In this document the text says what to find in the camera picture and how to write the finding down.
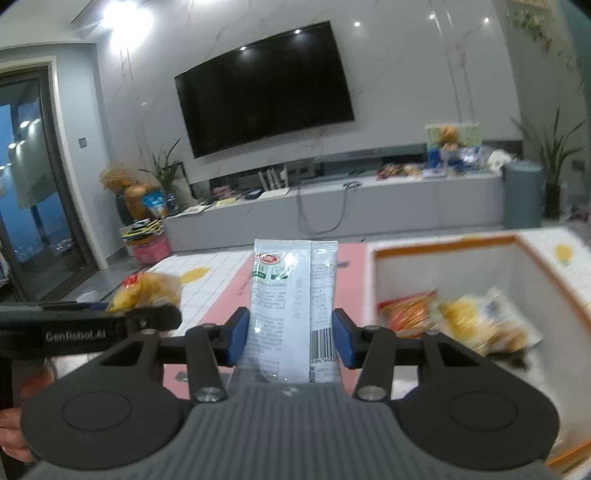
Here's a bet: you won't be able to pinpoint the white router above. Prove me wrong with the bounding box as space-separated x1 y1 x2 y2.
259 167 291 195

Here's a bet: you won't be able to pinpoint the potted long-leaf plant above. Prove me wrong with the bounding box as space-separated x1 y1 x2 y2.
510 108 587 217

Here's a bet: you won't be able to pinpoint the assorted snack pile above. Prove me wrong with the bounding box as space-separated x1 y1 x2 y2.
376 162 423 180

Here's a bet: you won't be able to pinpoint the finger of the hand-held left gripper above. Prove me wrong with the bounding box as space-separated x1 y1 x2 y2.
0 301 116 320
124 304 184 340

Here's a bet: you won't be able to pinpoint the hanging vine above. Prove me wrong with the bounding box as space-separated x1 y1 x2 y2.
505 0 583 70

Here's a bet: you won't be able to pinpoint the pink bucket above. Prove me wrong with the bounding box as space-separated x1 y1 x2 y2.
131 235 171 266

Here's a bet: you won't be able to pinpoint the glass sliding door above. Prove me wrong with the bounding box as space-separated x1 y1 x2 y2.
0 65 100 301

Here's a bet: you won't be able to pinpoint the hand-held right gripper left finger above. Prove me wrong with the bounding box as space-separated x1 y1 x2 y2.
99 306 252 403

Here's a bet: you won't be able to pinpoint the yellow snack packet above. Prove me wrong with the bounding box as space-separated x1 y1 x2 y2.
107 271 183 317

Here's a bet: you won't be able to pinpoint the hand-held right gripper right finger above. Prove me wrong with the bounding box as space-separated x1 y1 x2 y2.
331 308 495 401

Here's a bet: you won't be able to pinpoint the blue snack bag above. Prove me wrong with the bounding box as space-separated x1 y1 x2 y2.
141 191 169 217

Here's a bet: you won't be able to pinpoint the golden vase with dried flowers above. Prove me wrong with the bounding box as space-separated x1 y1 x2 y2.
100 165 158 220

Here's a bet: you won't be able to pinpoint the black cable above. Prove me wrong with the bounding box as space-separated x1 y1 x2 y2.
295 181 361 234

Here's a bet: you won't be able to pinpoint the bread packet with blue label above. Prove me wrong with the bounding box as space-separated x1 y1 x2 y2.
438 286 543 356

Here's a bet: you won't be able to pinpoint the black wall television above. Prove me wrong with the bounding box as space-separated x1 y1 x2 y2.
174 21 355 159

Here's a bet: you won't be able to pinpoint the pink table mat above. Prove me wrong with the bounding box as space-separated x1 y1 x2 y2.
161 242 370 398

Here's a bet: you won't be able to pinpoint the grey round bin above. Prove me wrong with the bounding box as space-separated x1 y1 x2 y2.
502 161 544 229

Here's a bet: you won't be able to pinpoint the grey television console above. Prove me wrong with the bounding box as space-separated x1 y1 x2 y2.
161 144 509 254

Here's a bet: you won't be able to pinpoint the green grass plant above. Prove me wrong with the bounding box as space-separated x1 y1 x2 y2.
139 138 183 208

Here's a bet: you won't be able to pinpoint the person's left hand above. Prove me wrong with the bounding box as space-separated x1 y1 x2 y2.
0 357 56 462

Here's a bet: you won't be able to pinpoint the teddy bear gift box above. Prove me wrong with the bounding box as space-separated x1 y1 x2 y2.
425 122 483 151

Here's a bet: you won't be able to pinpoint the blue white packets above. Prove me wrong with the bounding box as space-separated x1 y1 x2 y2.
427 145 495 178

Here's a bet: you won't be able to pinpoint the red stick snack packet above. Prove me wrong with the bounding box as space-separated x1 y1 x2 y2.
378 291 444 340

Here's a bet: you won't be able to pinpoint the orange white cardboard box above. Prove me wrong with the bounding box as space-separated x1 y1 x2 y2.
367 227 591 480

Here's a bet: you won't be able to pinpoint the white snack packet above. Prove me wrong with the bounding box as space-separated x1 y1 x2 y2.
226 237 345 386

